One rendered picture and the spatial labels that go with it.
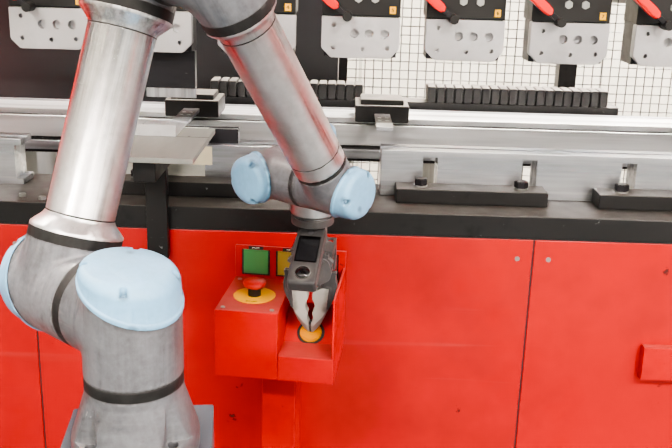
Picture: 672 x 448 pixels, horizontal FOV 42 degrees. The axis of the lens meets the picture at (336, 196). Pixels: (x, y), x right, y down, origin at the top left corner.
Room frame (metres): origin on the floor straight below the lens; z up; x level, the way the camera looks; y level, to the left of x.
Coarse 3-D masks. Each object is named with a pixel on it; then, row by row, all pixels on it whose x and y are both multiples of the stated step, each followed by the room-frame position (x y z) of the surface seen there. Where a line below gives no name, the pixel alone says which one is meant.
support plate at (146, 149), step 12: (180, 132) 1.67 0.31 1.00; (192, 132) 1.67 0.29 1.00; (204, 132) 1.68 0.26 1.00; (144, 144) 1.56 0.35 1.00; (156, 144) 1.56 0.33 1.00; (168, 144) 1.56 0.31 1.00; (180, 144) 1.56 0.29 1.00; (192, 144) 1.57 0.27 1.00; (204, 144) 1.58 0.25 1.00; (132, 156) 1.46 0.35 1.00; (144, 156) 1.46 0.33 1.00; (156, 156) 1.47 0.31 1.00; (168, 156) 1.47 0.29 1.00; (180, 156) 1.47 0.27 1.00; (192, 156) 1.47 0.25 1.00
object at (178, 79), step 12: (156, 60) 1.73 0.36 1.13; (168, 60) 1.73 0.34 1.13; (180, 60) 1.73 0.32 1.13; (192, 60) 1.72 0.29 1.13; (156, 72) 1.73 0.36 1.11; (168, 72) 1.73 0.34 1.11; (180, 72) 1.73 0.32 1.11; (192, 72) 1.72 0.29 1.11; (156, 84) 1.73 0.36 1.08; (168, 84) 1.73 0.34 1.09; (180, 84) 1.73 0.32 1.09; (192, 84) 1.73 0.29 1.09; (156, 96) 1.73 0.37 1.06; (168, 96) 1.73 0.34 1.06; (180, 96) 1.73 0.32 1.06; (192, 96) 1.73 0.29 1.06
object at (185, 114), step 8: (200, 96) 1.92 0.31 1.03; (208, 96) 1.92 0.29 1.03; (216, 96) 1.96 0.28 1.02; (224, 96) 2.01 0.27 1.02; (168, 104) 1.91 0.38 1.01; (176, 104) 1.91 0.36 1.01; (184, 104) 1.91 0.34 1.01; (192, 104) 1.91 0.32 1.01; (200, 104) 1.91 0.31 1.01; (208, 104) 1.91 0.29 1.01; (216, 104) 1.91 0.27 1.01; (224, 104) 2.01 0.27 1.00; (168, 112) 1.91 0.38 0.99; (176, 112) 1.91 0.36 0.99; (184, 112) 1.86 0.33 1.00; (192, 112) 1.86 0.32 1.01; (200, 112) 1.91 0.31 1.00; (208, 112) 1.91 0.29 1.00; (216, 112) 1.91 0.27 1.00; (176, 120) 1.77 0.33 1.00; (184, 120) 1.77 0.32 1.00
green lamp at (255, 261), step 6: (246, 252) 1.47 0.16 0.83; (252, 252) 1.47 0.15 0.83; (258, 252) 1.47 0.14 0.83; (264, 252) 1.47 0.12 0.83; (246, 258) 1.47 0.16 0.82; (252, 258) 1.47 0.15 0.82; (258, 258) 1.47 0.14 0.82; (264, 258) 1.47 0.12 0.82; (246, 264) 1.47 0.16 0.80; (252, 264) 1.47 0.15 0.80; (258, 264) 1.47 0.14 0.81; (264, 264) 1.47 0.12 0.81; (246, 270) 1.47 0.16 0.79; (252, 270) 1.47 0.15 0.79; (258, 270) 1.47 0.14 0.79; (264, 270) 1.47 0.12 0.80
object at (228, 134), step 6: (186, 126) 1.74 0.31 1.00; (192, 126) 1.74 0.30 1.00; (198, 126) 1.74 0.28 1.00; (204, 126) 1.74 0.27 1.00; (210, 126) 1.74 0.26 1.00; (216, 126) 1.74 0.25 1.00; (222, 126) 1.74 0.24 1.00; (228, 126) 1.74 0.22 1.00; (234, 126) 1.75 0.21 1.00; (216, 132) 1.72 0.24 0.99; (222, 132) 1.72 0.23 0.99; (228, 132) 1.72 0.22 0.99; (234, 132) 1.72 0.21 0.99; (216, 138) 1.72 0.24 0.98; (222, 138) 1.72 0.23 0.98; (228, 138) 1.72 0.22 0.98; (234, 138) 1.72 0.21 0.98
